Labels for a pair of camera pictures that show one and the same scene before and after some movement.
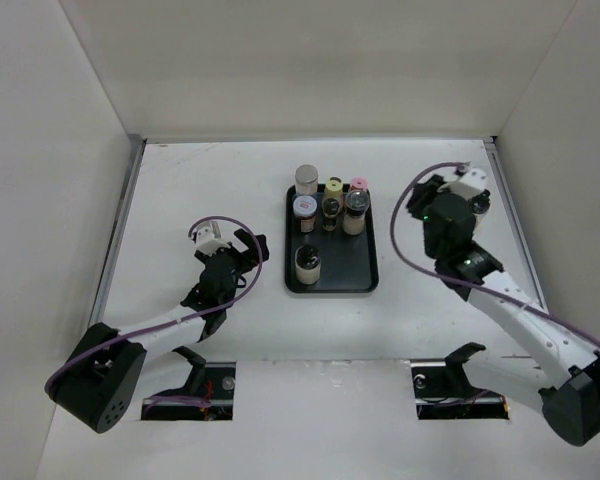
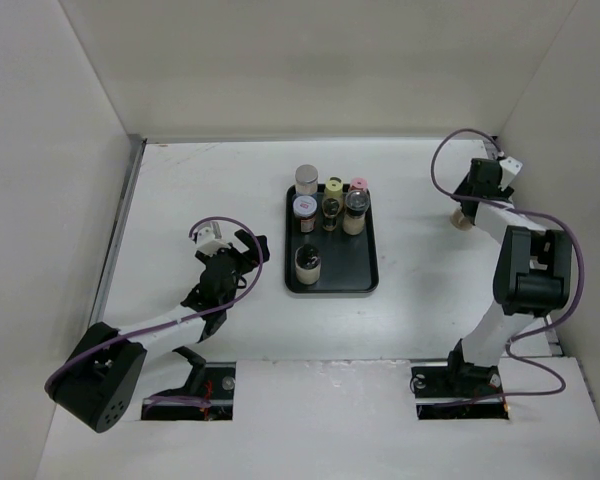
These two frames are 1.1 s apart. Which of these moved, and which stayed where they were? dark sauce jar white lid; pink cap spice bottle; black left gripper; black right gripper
Moved: black right gripper
Stayed: black left gripper; pink cap spice bottle; dark sauce jar white lid
